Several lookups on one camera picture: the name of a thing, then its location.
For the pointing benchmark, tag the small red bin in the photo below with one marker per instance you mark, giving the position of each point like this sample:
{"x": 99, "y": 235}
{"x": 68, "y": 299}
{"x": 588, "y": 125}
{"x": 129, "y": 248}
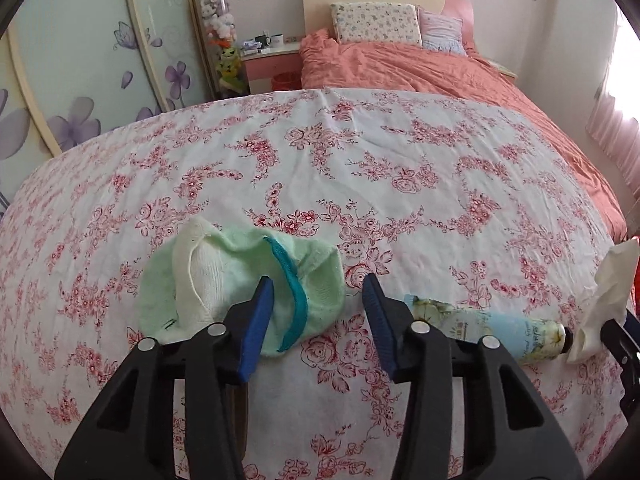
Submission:
{"x": 286, "y": 82}

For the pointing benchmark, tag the hand cream tube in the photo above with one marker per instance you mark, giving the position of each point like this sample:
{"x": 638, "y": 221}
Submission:
{"x": 500, "y": 330}

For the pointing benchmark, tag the floral print pillow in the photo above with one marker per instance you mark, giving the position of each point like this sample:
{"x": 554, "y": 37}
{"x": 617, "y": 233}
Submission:
{"x": 377, "y": 24}

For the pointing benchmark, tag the clear plush toy display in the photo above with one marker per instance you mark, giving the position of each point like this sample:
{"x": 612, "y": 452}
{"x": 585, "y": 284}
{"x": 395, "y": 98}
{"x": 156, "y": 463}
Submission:
{"x": 217, "y": 15}

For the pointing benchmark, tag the light green sock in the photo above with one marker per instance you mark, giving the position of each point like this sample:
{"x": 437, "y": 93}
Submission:
{"x": 225, "y": 260}

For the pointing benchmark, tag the pink and white nightstand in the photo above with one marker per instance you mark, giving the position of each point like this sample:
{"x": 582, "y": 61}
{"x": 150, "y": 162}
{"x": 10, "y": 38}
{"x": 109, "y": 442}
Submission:
{"x": 270, "y": 62}

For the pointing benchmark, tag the coral bed duvet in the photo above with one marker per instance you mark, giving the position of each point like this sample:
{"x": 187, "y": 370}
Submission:
{"x": 450, "y": 65}

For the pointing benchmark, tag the white tissue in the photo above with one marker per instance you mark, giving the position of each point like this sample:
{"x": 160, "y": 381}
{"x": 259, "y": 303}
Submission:
{"x": 610, "y": 280}

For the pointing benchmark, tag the green plush toy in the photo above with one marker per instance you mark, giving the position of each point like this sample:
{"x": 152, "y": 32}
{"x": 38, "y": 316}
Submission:
{"x": 230, "y": 67}

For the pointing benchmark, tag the pink curtain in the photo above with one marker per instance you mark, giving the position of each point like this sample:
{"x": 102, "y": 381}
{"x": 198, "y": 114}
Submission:
{"x": 617, "y": 120}

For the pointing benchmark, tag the pink floral tablecloth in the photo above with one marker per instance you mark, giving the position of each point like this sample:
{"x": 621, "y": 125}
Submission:
{"x": 400, "y": 135}

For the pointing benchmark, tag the dark mug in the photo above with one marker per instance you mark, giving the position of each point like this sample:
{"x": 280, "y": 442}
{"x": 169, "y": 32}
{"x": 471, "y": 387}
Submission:
{"x": 262, "y": 41}

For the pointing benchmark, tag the white mug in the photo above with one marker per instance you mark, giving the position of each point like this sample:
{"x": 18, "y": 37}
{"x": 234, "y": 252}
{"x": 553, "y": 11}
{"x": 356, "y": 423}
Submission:
{"x": 277, "y": 40}

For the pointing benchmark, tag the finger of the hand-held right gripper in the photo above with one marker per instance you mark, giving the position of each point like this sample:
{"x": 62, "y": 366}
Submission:
{"x": 629, "y": 350}

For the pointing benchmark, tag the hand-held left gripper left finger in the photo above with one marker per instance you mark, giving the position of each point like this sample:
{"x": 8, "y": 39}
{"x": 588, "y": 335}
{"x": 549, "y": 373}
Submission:
{"x": 257, "y": 320}

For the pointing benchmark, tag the pink striped pillow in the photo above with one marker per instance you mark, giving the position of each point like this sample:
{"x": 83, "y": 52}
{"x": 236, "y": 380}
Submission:
{"x": 442, "y": 32}

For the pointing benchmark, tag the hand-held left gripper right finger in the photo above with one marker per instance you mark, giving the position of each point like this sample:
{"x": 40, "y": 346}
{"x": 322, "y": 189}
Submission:
{"x": 381, "y": 320}

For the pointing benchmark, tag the floral glass wardrobe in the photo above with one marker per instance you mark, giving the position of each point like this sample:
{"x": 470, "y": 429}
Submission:
{"x": 90, "y": 60}

